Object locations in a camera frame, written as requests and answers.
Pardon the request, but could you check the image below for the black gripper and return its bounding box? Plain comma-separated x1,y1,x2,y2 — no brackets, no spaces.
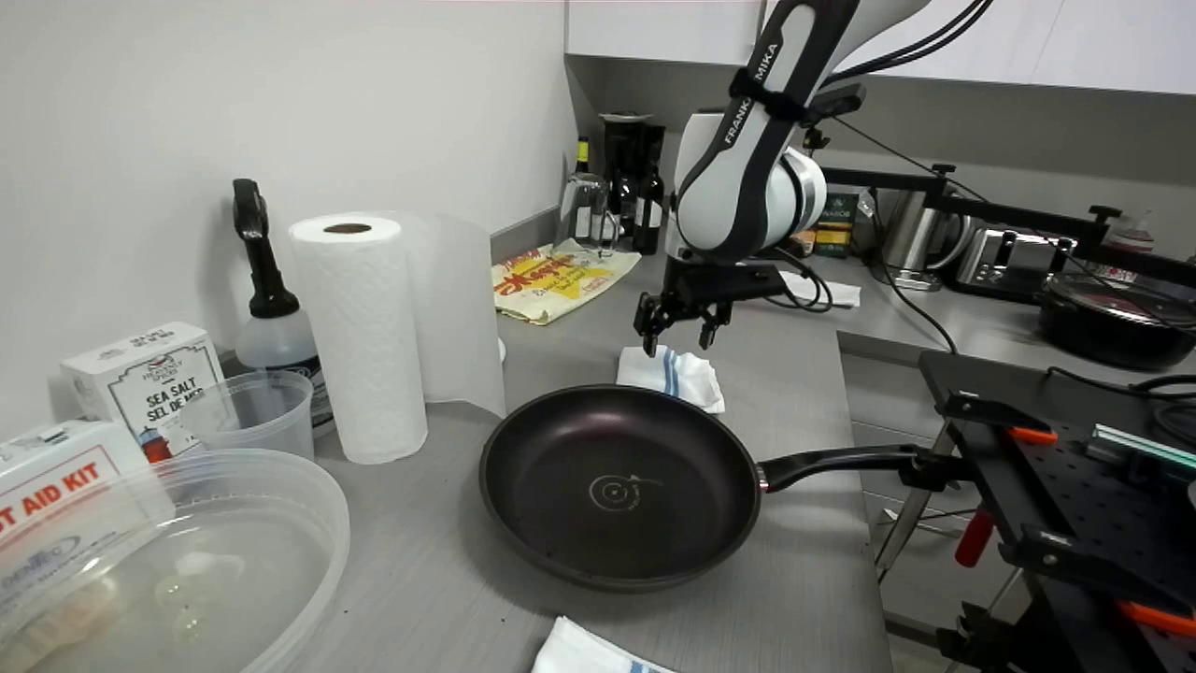
632,259,784,356

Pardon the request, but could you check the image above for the white blue striped towel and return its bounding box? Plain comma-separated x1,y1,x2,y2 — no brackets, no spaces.
615,347,725,415

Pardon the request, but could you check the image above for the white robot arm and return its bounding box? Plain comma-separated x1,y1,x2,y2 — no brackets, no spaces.
632,0,929,356

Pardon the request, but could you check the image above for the black frying pan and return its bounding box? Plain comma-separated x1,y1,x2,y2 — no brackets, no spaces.
477,385,967,595

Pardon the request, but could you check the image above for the white paper towel roll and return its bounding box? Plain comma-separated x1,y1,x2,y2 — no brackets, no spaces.
289,211,505,463

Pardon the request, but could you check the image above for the small white blue towel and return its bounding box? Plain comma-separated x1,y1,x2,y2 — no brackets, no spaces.
531,617,670,673

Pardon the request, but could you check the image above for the yellow printed bag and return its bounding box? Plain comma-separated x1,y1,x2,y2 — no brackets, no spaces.
488,239,638,325

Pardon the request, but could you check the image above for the black spray bottle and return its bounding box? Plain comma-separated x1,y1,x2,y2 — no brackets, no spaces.
232,180,318,371

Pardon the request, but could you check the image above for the clear plastic cup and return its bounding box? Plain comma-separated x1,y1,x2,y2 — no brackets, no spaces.
223,371,314,455

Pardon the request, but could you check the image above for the black round appliance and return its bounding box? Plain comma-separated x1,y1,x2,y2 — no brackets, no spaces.
1038,278,1196,375

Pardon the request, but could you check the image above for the black perforated robot table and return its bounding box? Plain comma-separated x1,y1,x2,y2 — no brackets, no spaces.
921,356,1196,673

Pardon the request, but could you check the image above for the sea salt box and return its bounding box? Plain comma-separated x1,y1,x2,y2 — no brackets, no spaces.
61,322,223,463

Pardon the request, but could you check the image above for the clear plastic bowl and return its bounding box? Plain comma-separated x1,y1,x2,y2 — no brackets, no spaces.
0,450,353,673

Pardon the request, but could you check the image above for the first aid kit box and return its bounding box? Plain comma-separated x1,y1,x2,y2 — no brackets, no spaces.
0,422,177,595

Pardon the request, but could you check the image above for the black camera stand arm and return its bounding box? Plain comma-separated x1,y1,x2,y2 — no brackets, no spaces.
797,78,1196,293

